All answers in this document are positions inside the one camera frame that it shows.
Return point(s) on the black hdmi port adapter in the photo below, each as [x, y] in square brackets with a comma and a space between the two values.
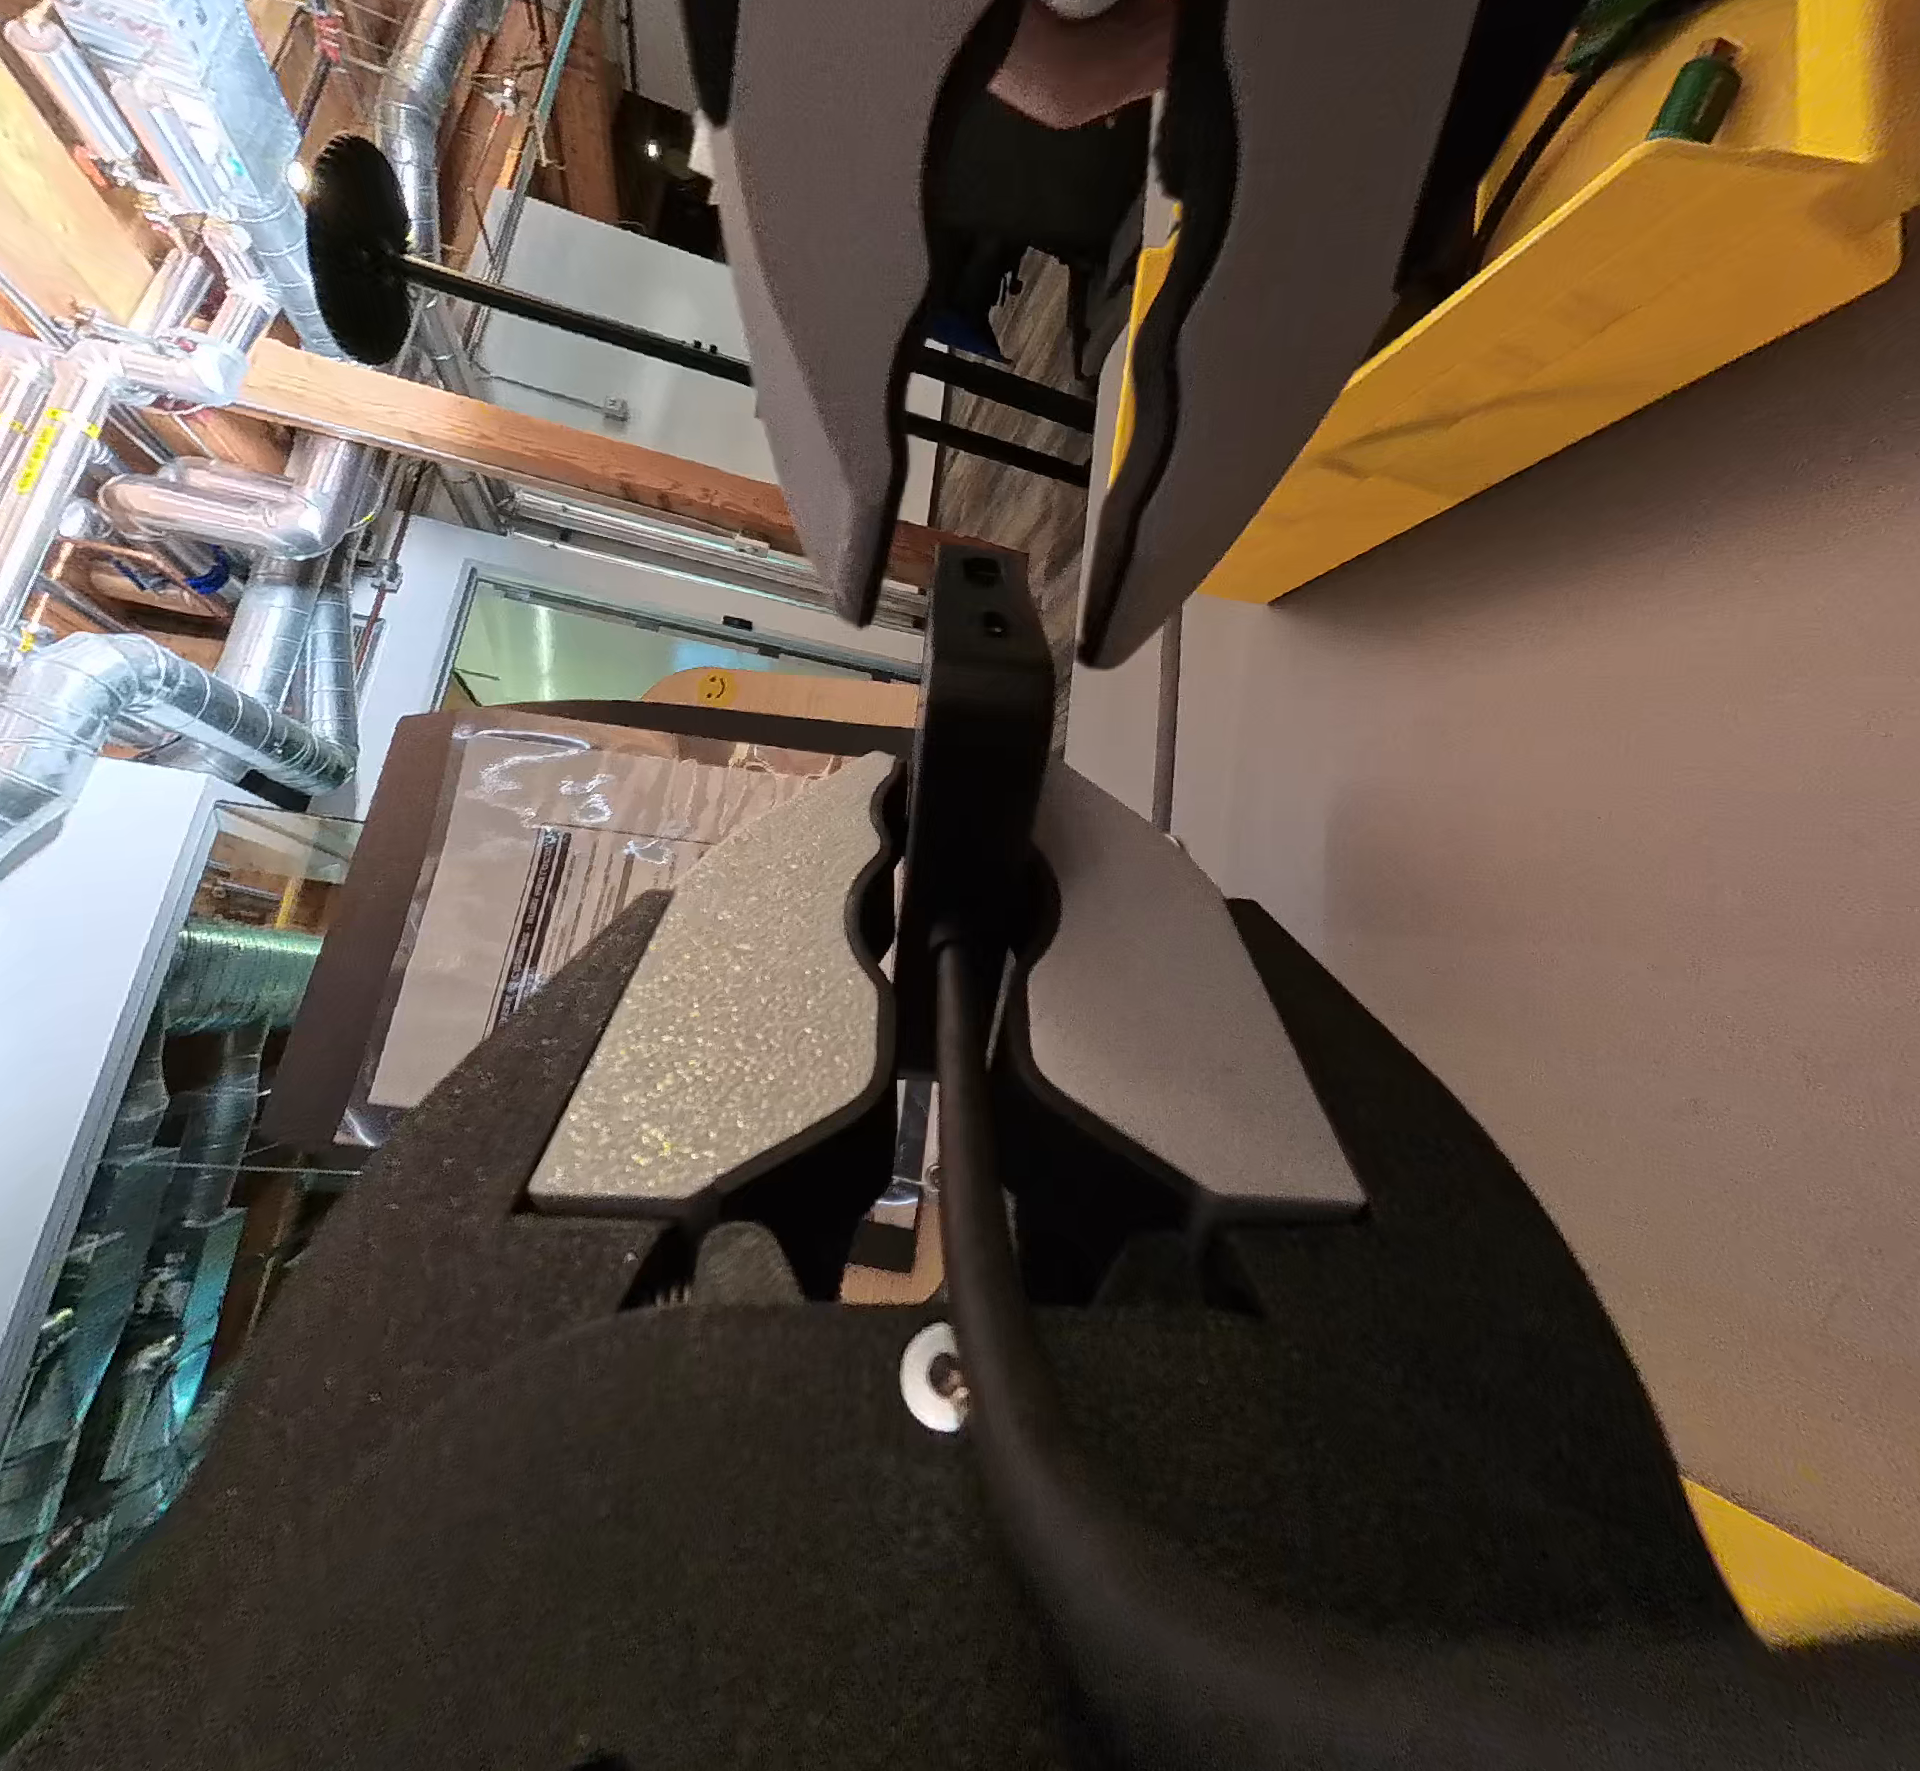
[969, 748]

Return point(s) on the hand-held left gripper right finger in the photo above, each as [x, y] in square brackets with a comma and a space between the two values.
[1172, 1025]

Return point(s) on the silver flexible air duct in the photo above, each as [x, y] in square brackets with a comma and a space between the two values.
[425, 72]

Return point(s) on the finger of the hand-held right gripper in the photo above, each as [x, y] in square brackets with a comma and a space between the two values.
[827, 153]
[1324, 153]

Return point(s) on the yellow plastic bin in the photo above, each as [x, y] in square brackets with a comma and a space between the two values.
[1833, 1593]
[1575, 350]

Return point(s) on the silver insulated pipe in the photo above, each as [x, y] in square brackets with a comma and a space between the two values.
[184, 516]

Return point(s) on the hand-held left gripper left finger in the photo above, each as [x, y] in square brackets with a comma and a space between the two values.
[718, 1025]

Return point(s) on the black floor lamp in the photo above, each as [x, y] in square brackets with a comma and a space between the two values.
[366, 249]

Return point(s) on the wooden post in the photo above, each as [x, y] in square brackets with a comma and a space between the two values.
[529, 446]

